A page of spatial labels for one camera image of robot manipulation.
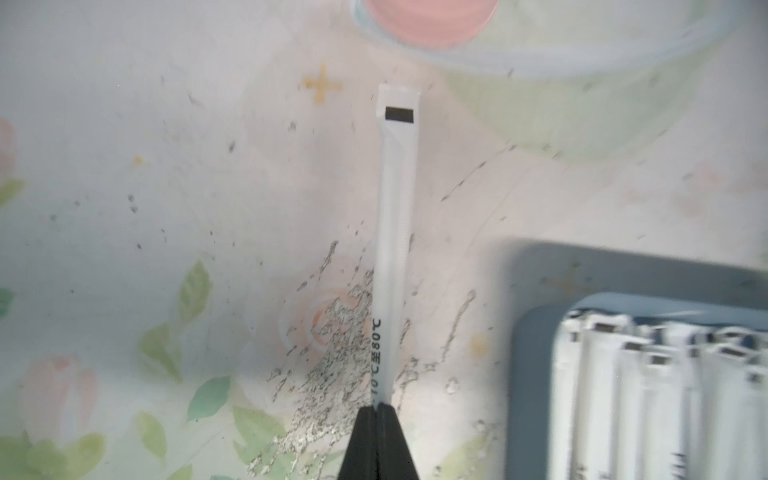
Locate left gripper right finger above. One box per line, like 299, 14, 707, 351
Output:
376, 403, 419, 480

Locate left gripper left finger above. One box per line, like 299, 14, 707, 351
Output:
337, 406, 378, 480

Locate blue plastic storage tray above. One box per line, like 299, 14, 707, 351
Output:
505, 291, 768, 480

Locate pink pen cup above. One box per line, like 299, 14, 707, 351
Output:
363, 0, 499, 48

